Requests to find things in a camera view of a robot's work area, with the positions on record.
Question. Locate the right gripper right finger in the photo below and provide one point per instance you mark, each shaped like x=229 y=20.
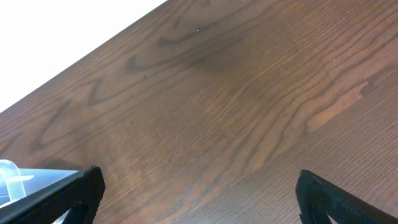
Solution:
x=320 y=201

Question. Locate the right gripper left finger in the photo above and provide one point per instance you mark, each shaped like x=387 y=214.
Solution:
x=78 y=196

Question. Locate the clear plastic storage container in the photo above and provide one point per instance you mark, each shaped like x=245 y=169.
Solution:
x=17 y=183

